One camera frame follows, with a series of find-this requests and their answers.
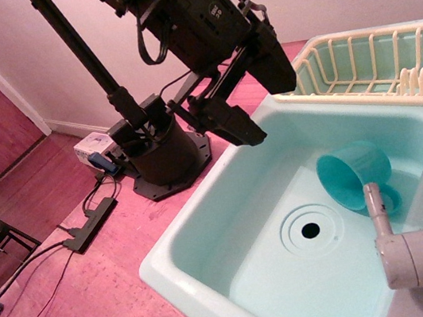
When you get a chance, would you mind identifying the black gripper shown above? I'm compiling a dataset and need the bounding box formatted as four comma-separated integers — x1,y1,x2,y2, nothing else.
100,0,297,146

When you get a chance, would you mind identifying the blue adapter plug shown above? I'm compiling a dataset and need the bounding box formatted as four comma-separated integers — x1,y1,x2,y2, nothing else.
87,152,119,175

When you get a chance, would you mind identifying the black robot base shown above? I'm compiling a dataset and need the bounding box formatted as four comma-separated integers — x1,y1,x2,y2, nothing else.
107,95,212,202

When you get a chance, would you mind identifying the black usb hub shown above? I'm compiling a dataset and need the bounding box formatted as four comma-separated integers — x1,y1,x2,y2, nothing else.
62,197,118,255

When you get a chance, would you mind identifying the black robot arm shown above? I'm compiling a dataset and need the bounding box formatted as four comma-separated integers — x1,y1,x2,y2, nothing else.
30,0,297,158

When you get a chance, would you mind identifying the teal plastic cup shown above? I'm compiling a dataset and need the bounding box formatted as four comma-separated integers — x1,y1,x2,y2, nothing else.
316,141,402,214

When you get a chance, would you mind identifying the white cardboard box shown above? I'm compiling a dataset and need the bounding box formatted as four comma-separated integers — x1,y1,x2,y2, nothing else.
74,132,117,169

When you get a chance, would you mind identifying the cream dish drying rack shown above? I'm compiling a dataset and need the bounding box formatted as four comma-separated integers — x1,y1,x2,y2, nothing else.
274,20,423,106

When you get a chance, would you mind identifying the mint green toy sink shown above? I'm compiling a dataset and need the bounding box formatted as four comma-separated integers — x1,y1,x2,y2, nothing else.
139,97,423,317

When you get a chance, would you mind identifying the black cable on floor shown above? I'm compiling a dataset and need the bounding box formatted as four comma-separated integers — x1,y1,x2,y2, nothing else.
0,239,76,314

